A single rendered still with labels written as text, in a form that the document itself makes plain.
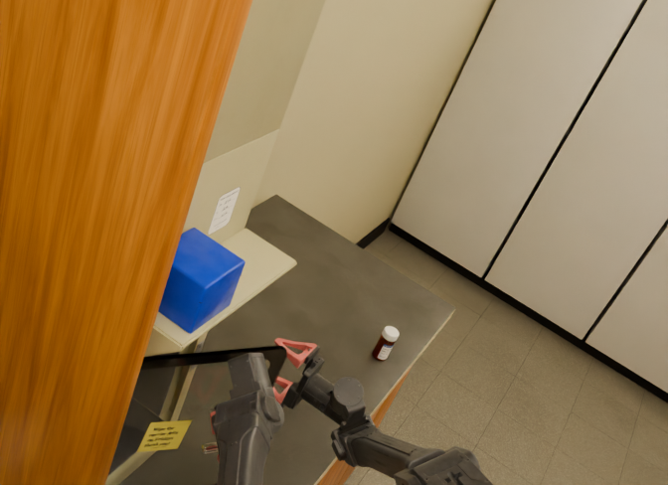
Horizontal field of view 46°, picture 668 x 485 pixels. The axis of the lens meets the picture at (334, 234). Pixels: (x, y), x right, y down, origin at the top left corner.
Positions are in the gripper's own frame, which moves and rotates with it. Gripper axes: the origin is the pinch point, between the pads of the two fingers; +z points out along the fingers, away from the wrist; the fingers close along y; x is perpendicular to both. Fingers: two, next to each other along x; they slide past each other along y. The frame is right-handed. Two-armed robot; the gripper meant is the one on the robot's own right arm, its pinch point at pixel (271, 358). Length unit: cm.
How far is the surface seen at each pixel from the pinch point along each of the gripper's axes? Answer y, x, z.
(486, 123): -39, -271, 24
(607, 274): -75, -269, -67
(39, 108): 56, 47, 26
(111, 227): 48, 47, 12
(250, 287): 29.7, 20.8, 2.2
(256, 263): 29.6, 14.7, 5.0
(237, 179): 42.8, 16.4, 12.7
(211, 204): 40.2, 22.2, 12.7
